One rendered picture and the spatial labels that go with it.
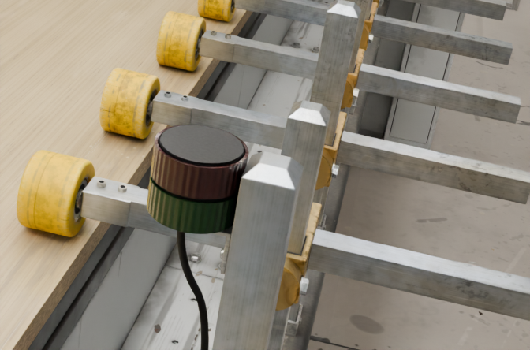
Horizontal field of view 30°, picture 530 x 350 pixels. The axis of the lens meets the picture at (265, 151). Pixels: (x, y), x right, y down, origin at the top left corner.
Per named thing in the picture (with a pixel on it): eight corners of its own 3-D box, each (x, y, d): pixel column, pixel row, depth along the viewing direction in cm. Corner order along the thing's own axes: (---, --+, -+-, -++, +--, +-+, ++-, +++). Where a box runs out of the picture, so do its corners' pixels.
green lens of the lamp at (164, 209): (245, 199, 67) (251, 170, 66) (227, 242, 62) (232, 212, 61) (160, 179, 67) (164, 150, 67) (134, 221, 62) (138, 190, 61)
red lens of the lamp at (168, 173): (251, 166, 66) (256, 136, 65) (233, 207, 60) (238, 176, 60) (165, 147, 66) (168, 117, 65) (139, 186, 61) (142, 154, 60)
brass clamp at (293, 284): (319, 246, 103) (327, 204, 101) (300, 318, 91) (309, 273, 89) (261, 232, 104) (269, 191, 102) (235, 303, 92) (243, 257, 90)
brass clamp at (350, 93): (362, 80, 148) (368, 50, 146) (352, 114, 136) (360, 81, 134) (322, 72, 149) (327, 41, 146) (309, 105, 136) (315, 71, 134)
